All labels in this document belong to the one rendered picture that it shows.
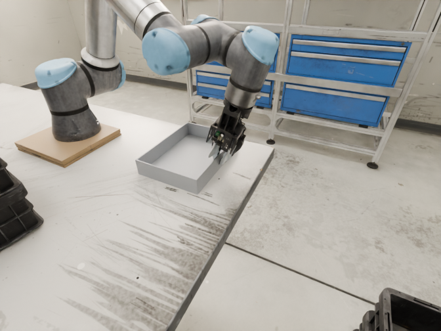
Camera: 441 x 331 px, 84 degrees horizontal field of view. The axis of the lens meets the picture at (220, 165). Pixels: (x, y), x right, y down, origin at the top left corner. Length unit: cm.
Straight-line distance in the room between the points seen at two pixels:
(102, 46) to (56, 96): 21
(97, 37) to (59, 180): 43
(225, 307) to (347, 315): 52
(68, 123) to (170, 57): 56
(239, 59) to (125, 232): 44
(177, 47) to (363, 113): 177
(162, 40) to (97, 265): 43
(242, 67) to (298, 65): 151
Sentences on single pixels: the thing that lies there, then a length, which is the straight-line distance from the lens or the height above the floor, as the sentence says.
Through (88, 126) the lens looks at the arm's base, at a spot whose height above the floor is 76.
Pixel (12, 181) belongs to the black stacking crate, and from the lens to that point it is 63.
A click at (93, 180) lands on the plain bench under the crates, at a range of 78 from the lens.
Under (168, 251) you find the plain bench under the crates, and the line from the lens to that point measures 55.
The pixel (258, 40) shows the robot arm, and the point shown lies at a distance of 52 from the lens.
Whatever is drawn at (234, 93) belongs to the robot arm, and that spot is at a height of 95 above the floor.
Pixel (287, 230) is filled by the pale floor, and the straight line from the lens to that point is 152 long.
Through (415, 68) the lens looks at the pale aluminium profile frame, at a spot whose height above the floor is 74.
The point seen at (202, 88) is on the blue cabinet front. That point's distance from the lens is 238.
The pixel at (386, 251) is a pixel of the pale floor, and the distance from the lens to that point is 165.
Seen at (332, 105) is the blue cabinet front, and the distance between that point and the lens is 207.
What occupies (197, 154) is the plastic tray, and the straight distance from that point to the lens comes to 80.
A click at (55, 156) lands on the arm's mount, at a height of 73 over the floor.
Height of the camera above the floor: 114
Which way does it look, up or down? 36 degrees down
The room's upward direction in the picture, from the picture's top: straight up
